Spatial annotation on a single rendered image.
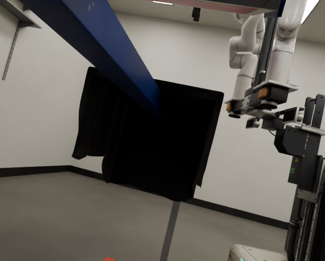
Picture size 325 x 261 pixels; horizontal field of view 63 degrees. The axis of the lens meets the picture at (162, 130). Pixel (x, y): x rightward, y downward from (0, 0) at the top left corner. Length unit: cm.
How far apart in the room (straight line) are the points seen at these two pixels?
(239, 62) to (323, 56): 343
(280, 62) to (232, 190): 337
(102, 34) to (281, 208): 442
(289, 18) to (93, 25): 107
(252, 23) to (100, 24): 140
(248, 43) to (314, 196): 92
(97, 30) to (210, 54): 444
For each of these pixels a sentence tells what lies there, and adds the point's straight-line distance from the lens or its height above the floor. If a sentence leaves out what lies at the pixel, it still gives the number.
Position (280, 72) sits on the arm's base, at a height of 119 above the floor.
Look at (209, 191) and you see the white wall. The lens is 448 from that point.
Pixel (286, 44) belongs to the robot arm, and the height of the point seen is 133.
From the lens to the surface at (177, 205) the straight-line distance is 156.
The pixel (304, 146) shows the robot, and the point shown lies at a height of 93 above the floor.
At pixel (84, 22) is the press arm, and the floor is 87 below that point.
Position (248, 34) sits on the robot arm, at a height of 151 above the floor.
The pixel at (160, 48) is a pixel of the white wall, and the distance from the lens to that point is 490.
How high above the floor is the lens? 74
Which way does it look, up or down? 4 degrees up
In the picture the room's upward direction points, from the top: 13 degrees clockwise
